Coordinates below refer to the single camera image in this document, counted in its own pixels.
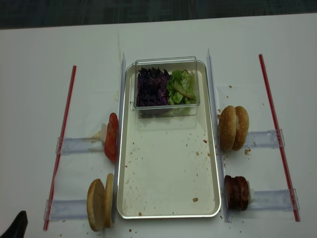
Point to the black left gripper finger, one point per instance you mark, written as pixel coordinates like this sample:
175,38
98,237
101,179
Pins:
18,227

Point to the white pusher block tomato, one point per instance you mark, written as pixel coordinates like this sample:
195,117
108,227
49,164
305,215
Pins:
103,133

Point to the red tomato slices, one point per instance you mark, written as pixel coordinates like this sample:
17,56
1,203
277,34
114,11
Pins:
111,137

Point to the green lettuce leaves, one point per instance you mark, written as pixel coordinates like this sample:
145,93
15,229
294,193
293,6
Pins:
181,88

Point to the brown meat patties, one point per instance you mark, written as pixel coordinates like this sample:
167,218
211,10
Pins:
237,192

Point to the white pusher block patties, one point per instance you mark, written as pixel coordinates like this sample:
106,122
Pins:
250,194

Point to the white rectangular metal tray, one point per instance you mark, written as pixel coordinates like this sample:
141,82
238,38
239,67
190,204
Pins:
167,166

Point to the purple cabbage shreds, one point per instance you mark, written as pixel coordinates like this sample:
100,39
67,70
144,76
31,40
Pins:
152,87

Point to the clear plastic salad container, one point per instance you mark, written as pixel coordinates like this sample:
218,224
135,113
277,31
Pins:
170,65

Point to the sesame top bun left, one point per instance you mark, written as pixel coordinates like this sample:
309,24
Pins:
227,128

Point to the sesame bun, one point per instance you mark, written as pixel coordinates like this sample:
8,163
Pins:
227,128
242,126

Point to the sesame top bun right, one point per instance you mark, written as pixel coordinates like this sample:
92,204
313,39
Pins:
242,126

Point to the clear pusher track lower right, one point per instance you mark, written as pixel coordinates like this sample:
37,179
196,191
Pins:
284,199

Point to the clear pusher track upper right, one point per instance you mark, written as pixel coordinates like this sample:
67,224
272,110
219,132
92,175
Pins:
265,139

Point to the left red rail strip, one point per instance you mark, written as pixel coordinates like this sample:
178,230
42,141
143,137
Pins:
63,128

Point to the red rail strip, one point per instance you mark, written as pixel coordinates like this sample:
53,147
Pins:
282,150
63,128

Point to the right red rail strip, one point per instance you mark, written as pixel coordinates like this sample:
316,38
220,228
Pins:
282,150

